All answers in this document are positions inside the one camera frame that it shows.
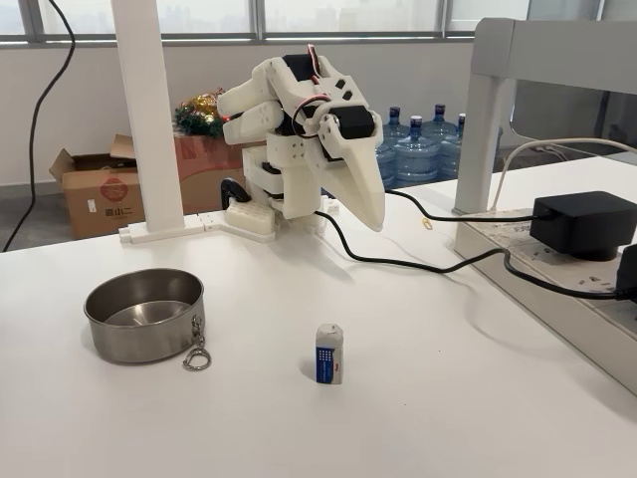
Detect small white and blue box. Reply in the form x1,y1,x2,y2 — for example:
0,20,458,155
314,322,345,385

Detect red cardboard box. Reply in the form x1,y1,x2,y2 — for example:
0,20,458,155
173,133,246,213

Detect open brown cardboard box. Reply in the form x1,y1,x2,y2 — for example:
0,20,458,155
48,132,148,240

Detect metal bowl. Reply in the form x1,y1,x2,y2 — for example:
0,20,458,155
83,268,207,365

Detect black table clamp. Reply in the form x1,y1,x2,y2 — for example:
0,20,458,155
220,177,250,210

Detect grey desk shelf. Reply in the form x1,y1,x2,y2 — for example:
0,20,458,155
453,17,637,216

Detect green gold tinsel wreath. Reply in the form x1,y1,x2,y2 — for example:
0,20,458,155
172,88,228,139

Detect black power adapter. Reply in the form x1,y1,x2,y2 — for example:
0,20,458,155
529,190,632,263

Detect white power strip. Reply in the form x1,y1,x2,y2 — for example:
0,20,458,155
455,218,637,394

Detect red white black servo cable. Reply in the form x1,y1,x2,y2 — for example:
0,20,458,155
291,43,349,138

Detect black power cable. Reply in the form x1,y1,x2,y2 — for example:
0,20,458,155
313,211,623,301

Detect black adapter cable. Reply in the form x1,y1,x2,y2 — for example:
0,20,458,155
382,187,548,223

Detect metal key ring clip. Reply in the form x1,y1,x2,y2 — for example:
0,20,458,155
181,314,212,372

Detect white camera stand post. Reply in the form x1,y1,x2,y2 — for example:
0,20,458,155
109,0,225,245

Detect hanging black cable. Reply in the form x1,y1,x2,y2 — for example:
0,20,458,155
0,0,78,253

